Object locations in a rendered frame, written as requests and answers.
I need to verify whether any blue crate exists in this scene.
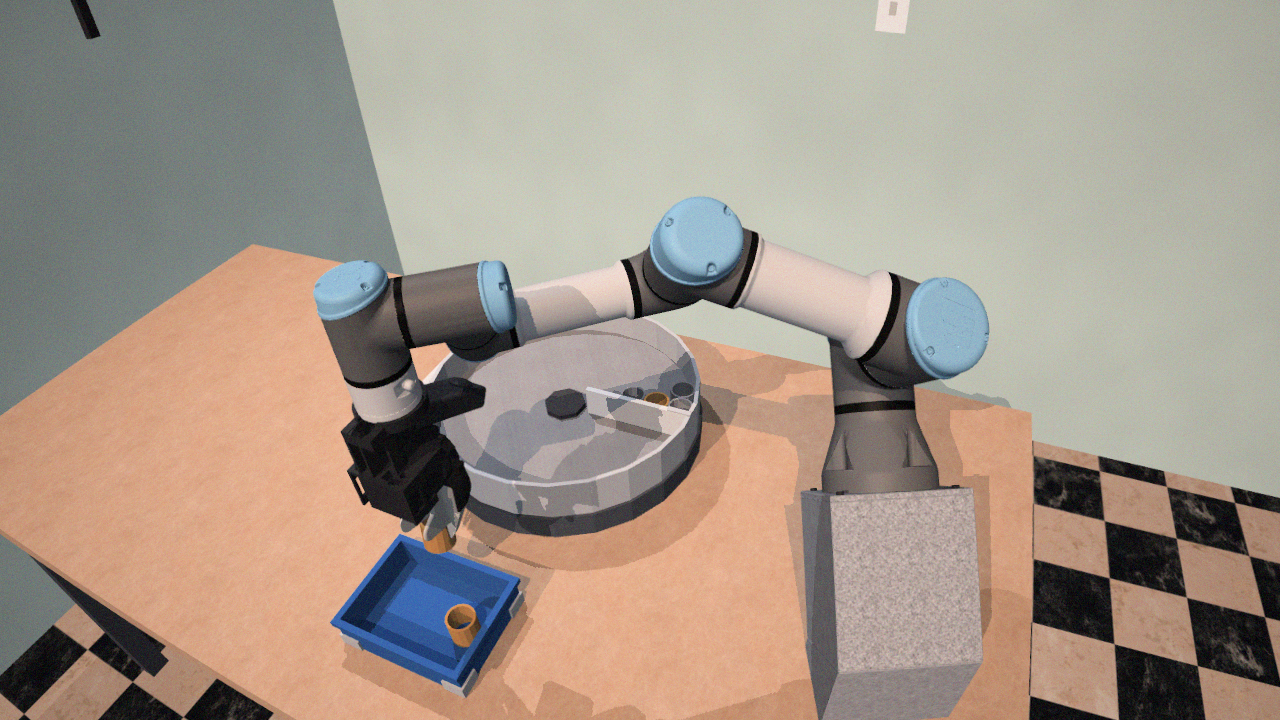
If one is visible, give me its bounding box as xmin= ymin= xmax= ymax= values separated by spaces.
xmin=332 ymin=534 xmax=522 ymax=698

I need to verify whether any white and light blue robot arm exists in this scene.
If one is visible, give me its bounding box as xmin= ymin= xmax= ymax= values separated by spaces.
xmin=314 ymin=196 xmax=989 ymax=493

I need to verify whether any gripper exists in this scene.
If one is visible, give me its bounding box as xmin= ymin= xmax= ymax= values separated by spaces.
xmin=340 ymin=379 xmax=471 ymax=541

